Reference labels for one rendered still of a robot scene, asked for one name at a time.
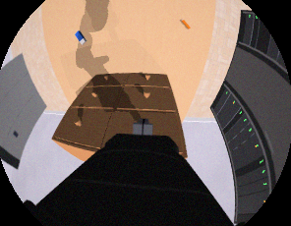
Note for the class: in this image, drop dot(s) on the blue and white eraser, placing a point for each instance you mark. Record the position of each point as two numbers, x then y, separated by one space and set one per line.
80 37

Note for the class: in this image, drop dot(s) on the brown wooden chest of drawers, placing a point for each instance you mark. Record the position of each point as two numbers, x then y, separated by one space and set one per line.
83 153

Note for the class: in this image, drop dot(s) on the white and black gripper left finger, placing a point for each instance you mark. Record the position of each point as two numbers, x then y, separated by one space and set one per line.
138 128

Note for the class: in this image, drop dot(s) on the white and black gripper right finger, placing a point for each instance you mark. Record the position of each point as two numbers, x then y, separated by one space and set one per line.
148 127

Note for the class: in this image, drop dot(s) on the brown wooden drawer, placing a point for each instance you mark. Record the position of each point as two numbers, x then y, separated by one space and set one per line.
146 98
147 80
91 130
108 80
164 124
98 97

